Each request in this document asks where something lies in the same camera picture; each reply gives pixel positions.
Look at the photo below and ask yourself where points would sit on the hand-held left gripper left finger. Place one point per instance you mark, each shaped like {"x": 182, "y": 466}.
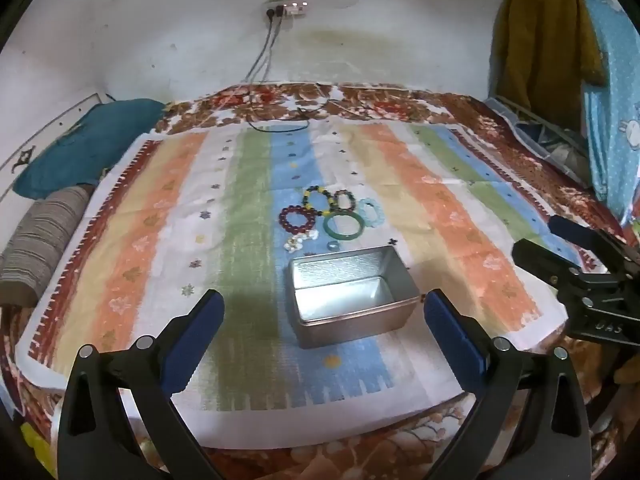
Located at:
{"x": 195, "y": 340}

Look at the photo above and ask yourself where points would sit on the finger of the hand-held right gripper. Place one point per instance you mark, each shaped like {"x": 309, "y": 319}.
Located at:
{"x": 575, "y": 232}
{"x": 542, "y": 260}

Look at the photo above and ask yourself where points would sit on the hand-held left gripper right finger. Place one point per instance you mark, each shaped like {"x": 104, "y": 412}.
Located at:
{"x": 452, "y": 340}

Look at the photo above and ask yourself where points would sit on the silver metal tin box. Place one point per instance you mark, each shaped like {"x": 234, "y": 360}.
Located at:
{"x": 350, "y": 327}

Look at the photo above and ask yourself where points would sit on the green jade bangle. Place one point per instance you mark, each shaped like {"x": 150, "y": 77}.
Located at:
{"x": 331, "y": 232}

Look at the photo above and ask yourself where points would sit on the pale plastic crate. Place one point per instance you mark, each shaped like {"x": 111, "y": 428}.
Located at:
{"x": 550, "y": 135}

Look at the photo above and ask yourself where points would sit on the striped pastel cloth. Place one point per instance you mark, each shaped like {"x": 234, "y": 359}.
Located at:
{"x": 240, "y": 220}

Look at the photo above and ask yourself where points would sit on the blue printed cloth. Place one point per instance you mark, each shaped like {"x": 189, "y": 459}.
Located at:
{"x": 612, "y": 85}

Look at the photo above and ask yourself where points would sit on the grey striped rolled cloth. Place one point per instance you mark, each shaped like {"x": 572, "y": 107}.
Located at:
{"x": 42, "y": 245}

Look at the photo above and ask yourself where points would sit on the yellow plastic bag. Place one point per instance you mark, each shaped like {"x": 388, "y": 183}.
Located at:
{"x": 37, "y": 447}

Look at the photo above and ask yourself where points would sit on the teal pillow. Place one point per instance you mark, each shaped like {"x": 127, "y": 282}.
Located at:
{"x": 85, "y": 145}

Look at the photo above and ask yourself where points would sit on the white power strip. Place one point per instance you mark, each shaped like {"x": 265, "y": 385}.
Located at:
{"x": 290, "y": 10}

